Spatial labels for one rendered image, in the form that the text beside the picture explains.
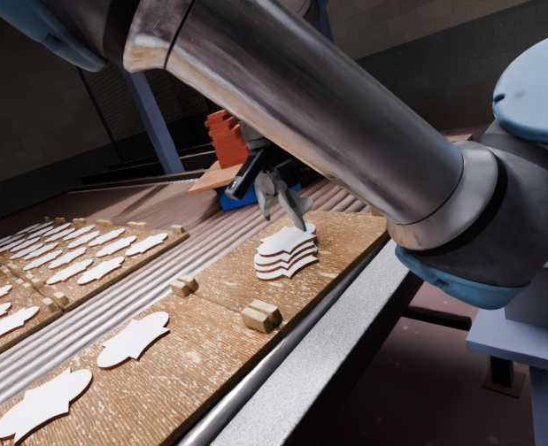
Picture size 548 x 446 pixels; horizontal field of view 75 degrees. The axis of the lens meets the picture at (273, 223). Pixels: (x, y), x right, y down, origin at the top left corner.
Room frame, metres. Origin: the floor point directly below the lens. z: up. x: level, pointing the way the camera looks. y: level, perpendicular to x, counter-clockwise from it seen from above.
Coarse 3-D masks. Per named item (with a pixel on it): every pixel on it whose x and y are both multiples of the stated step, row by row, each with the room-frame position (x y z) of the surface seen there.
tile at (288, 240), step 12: (288, 228) 0.78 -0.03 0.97; (312, 228) 0.73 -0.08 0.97; (264, 240) 0.76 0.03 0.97; (276, 240) 0.73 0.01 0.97; (288, 240) 0.71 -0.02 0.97; (300, 240) 0.69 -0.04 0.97; (312, 240) 0.69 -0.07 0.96; (264, 252) 0.69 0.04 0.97; (276, 252) 0.67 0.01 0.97; (288, 252) 0.66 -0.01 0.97
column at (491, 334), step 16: (480, 320) 0.42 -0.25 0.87; (496, 320) 0.41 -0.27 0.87; (512, 320) 0.40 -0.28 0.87; (480, 336) 0.39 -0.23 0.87; (496, 336) 0.38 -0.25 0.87; (512, 336) 0.37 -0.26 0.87; (528, 336) 0.37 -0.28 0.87; (544, 336) 0.36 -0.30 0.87; (480, 352) 0.38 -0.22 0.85; (496, 352) 0.37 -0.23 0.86; (512, 352) 0.35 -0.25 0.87; (528, 352) 0.34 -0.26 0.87; (544, 352) 0.33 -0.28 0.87; (544, 368) 0.33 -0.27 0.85; (544, 384) 0.38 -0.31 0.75; (544, 400) 0.38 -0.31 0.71; (544, 416) 0.39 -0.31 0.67; (544, 432) 0.39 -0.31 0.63
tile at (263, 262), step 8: (304, 248) 0.67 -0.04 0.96; (312, 248) 0.67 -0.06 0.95; (256, 256) 0.71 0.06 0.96; (280, 256) 0.67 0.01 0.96; (288, 256) 0.66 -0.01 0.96; (296, 256) 0.66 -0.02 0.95; (256, 264) 0.68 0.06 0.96; (264, 264) 0.66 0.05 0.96; (272, 264) 0.65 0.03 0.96; (288, 264) 0.64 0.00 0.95
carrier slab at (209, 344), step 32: (128, 320) 0.66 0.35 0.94; (192, 320) 0.58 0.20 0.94; (224, 320) 0.55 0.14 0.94; (96, 352) 0.58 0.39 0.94; (160, 352) 0.52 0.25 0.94; (192, 352) 0.49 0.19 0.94; (224, 352) 0.46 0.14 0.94; (256, 352) 0.44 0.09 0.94; (96, 384) 0.49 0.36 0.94; (128, 384) 0.46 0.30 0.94; (160, 384) 0.44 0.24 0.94; (192, 384) 0.41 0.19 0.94; (224, 384) 0.40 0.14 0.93; (0, 416) 0.49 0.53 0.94; (96, 416) 0.42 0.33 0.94; (128, 416) 0.40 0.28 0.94; (160, 416) 0.38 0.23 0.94; (192, 416) 0.36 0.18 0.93
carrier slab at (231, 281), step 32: (288, 224) 0.89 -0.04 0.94; (320, 224) 0.82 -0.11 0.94; (352, 224) 0.76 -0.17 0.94; (384, 224) 0.70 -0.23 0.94; (224, 256) 0.83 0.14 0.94; (320, 256) 0.66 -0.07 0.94; (352, 256) 0.62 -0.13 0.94; (224, 288) 0.66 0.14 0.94; (256, 288) 0.62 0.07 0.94; (288, 288) 0.58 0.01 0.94; (320, 288) 0.54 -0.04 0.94; (288, 320) 0.48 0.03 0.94
